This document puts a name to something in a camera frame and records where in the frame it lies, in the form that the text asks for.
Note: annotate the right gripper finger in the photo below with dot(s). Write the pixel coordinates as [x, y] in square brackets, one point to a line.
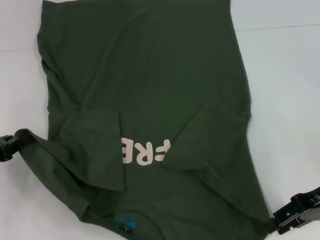
[295, 223]
[297, 207]

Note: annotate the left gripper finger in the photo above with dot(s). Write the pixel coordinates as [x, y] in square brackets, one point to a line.
[11, 148]
[5, 138]

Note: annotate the dark green FREE t-shirt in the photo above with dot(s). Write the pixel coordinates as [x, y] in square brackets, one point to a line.
[150, 62]

